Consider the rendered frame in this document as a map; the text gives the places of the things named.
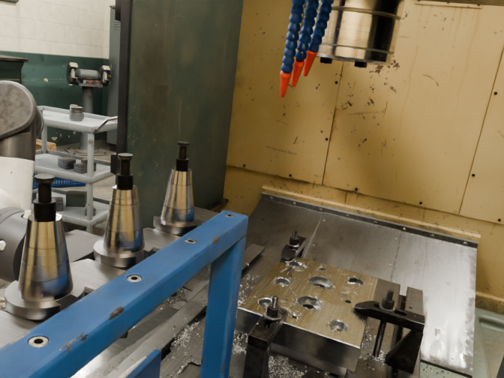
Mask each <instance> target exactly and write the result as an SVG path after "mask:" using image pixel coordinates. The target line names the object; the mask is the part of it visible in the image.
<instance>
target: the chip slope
mask: <svg viewBox="0 0 504 378"><path fill-rule="evenodd" d="M293 230H298V235H297V236H301V237H305V238H307V241H306V245H305V250H304V258H306V259H309V260H314V261H317V262H320V263H325V264H328V265H330V266H333V267H339V268H342V269H346V270H350V271H353V272H358V273H361V274H363V275H366V276H368V277H370V276H371V277H375V278H379V279H383V280H385V281H391V282H393V283H396V284H400V295H403V296H406V294H407V287H412V288H415V289H418V290H423V308H422V315H423V316H425V325H424V334H423V338H422V341H421V362H423V363H425V364H427V365H432V366H434V367H437V368H442V369H444V370H447V371H451V372H452V373H456V374H460V375H462V376H465V377H469V378H472V377H473V341H474V319H475V297H476V253H477V247H478V244H479V242H478V241H473V240H469V239H466V238H460V237H457V236H453V235H447V234H443V233H440V232H434V231H430V230H427V229H421V228H418V227H414V226H408V225H405V224H401V223H395V222H391V221H388V220H382V219H379V218H375V217H369V216H366V215H362V214H356V213H352V212H349V211H343V210H340V209H336V208H330V207H327V206H323V205H317V204H313V203H310V202H305V201H301V200H297V199H291V198H288V197H285V196H278V195H275V194H271V193H266V192H262V196H261V199H260V201H259V202H258V204H257V205H256V208H255V209H254V210H253V212H252V214H251V215H250V217H249V218H248V223H247V233H246V235H245V236H246V241H245V247H244V251H246V250H247V249H248V248H249V247H250V246H251V245H252V244H255V245H259V246H263V247H265V251H264V252H263V253H262V256H264V255H265V254H266V253H267V252H268V251H269V250H270V249H273V250H276V251H282V250H283V248H284V247H285V246H286V244H287V242H289V241H290V237H292V236H293ZM423 363H422V364H423Z"/></svg>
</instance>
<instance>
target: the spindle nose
mask: <svg viewBox="0 0 504 378"><path fill-rule="evenodd" d="M307 2H308V0H305V3H304V12H303V14H302V21H301V29H302V26H303V20H304V18H305V17H306V16H305V11H306V9H307V7H306V6H307ZM318 2H319V7H318V9H316V11H317V16H316V18H314V19H315V25H316V22H317V20H318V18H317V17H318V14H319V13H320V6H321V4H322V2H321V0H319V1H318ZM404 3H405V0H334V3H333V4H332V5H331V9H332V11H331V13H330V14H329V15H330V19H329V21H328V22H327V23H328V27H327V29H326V30H325V35H324V37H322V43H321V44H320V45H319V51H318V53H317V55H316V58H319V59H320V58H324V59H332V60H335V61H342V62H354V63H355V62H364V63H367V64H368V65H383V66H389V65H390V64H391V63H392V56H393V55H394V54H395V47H396V43H397V39H398V33H399V29H400V25H401V22H400V20H401V18H402V14H403V10H404ZM315 28H316V26H314V27H313V29H315Z"/></svg>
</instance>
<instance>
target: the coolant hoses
mask: <svg viewBox="0 0 504 378"><path fill-rule="evenodd" d="M318 1H319V0H308V1H307V6H306V7H307V9H306V11H305V12H304V8H303V6H302V5H304V4H305V0H292V3H293V6H292V7H291V9H290V12H291V15H290V17H289V21H290V24H289V25H288V31H289V32H288V33H287V35H286V39H287V41H286V43H285V47H286V48H285V50H284V51H283V54H284V57H283V59H282V62H283V64H282V65H281V72H280V96H281V97H282V98H283V97H284V95H285V94H286V91H287V87H288V85H289V82H290V78H291V77H292V87H296V84H297V82H298V80H299V77H300V74H301V72H302V68H303V67H304V72H303V76H305V77H306V76H307V75H308V73H309V71H310V69H311V66H312V64H313V63H314V59H315V58H316V56H317V53H318V51H319V45H320V44H321V43H322V40H323V39H322V37H324V35H325V30H326V29H327V27H328V23H327V22H328V21H329V19H330V15H329V14H330V13H331V12H332V4H333V3H334V0H321V2H322V4H321V6H320V8H319V11H320V12H319V14H318V17H317V9H318V7H319V2H318ZM303 12H304V15H305V16H306V17H305V18H304V20H303V26H302V28H301V26H300V24H299V23H301V22H302V14H303ZM316 17H317V18H318V20H317V21H316V25H315V19H314V18H316ZM314 26H316V28H315V29H313V27H314ZM300 30H301V34H300V36H299V33H298V32H300ZM311 35H312V36H311ZM297 40H299V41H300V42H299V43H297ZM296 48H297V50H296ZM294 57H295V58H294ZM304 60H305V61H304Z"/></svg>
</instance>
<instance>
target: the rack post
mask: <svg viewBox="0 0 504 378"><path fill-rule="evenodd" d="M245 241H246V236H243V237H242V238H241V239H239V240H238V241H237V242H236V243H235V244H234V245H233V246H231V247H230V248H229V249H228V250H226V251H225V252H224V253H222V254H221V255H220V256H219V257H218V258H217V259H215V260H214V261H213V262H212V263H211V271H210V279H209V286H208V301H207V308H206V315H205V330H204V337H203V345H202V359H201V366H200V374H199V378H229V372H230V360H231V354H232V348H233V336H234V330H235V324H236V312H237V306H238V300H239V288H240V282H241V276H242V265H243V259H244V252H245Z"/></svg>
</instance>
